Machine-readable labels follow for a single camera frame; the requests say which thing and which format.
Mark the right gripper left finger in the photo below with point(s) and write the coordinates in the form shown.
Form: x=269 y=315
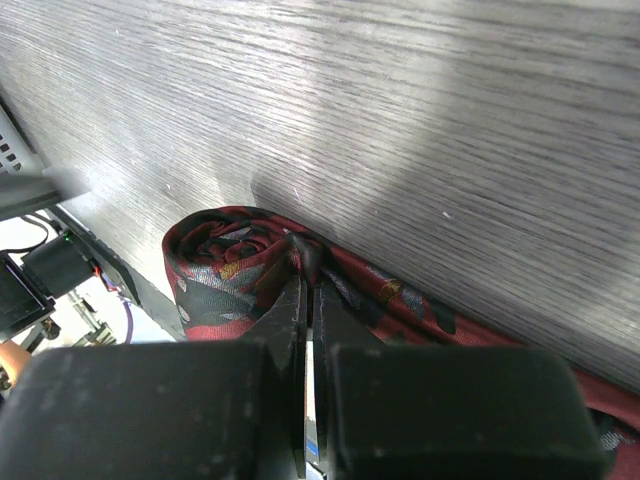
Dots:
x=229 y=409

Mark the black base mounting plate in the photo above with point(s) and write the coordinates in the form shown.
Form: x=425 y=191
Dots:
x=134 y=285

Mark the white plastic basket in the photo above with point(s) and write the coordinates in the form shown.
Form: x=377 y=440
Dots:
x=16 y=157

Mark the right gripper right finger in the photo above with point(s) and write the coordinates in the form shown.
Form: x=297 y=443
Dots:
x=445 y=412

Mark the dark red patterned tie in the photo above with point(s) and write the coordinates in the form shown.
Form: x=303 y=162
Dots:
x=226 y=268

